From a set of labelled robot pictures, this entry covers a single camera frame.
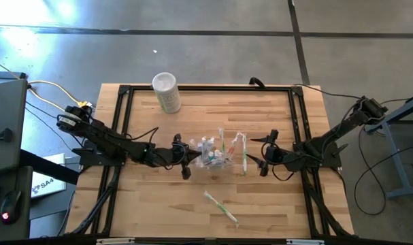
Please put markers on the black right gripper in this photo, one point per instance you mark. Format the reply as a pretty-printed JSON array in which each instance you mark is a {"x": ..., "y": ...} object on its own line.
[{"x": 273, "y": 154}]

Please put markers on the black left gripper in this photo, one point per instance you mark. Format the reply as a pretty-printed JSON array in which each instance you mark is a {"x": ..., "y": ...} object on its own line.
[{"x": 185, "y": 171}]

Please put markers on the orange toothbrush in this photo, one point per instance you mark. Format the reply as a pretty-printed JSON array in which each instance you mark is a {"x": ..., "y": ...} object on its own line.
[
  {"x": 194, "y": 144},
  {"x": 233, "y": 146}
]

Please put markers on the green toothbrush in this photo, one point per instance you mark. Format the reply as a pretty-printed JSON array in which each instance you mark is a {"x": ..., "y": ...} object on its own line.
[
  {"x": 222, "y": 136},
  {"x": 244, "y": 153},
  {"x": 221, "y": 209}
]

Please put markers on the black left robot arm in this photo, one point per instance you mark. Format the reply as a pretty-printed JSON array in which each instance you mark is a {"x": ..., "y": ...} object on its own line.
[{"x": 107, "y": 137}]

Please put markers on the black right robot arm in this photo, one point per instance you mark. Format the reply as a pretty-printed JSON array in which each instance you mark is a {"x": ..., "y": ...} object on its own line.
[{"x": 345, "y": 127}]

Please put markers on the clear acrylic organizer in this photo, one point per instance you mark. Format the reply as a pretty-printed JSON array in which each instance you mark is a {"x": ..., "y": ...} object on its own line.
[{"x": 226, "y": 165}]

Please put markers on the black hook clamp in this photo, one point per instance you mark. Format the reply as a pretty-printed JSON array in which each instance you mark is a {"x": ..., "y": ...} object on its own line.
[{"x": 257, "y": 81}]

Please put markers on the white wipes canister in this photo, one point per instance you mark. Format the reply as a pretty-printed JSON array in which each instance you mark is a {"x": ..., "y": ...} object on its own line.
[{"x": 166, "y": 92}]

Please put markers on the silver aluminium bar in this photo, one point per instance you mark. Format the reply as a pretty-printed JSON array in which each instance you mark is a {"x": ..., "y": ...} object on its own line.
[
  {"x": 116, "y": 241},
  {"x": 305, "y": 242}
]

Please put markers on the white printed box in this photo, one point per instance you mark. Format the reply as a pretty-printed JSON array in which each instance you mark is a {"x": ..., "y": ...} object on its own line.
[{"x": 49, "y": 177}]

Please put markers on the blue grey metal stand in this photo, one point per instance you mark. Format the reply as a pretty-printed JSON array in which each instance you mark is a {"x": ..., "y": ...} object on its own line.
[{"x": 405, "y": 109}]

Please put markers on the black side desk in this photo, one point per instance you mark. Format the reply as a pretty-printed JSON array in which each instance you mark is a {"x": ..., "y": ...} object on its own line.
[{"x": 9, "y": 177}]

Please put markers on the black computer mouse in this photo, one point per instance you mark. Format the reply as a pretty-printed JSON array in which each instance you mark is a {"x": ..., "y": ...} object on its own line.
[{"x": 10, "y": 207}]

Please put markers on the black computer tower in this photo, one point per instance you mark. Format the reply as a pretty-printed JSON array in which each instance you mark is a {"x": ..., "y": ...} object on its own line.
[{"x": 5, "y": 109}]

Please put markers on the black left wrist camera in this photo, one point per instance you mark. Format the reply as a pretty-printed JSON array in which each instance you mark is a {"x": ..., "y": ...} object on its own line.
[{"x": 163, "y": 156}]

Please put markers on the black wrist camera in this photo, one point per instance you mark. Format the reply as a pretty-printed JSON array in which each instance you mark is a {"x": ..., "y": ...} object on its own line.
[
  {"x": 163, "y": 156},
  {"x": 294, "y": 162}
]

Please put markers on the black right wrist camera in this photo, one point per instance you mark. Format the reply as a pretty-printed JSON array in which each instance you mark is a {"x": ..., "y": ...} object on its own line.
[{"x": 294, "y": 162}]

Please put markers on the black aluminium rig frame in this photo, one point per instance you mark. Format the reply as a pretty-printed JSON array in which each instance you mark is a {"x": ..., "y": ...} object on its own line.
[{"x": 209, "y": 88}]

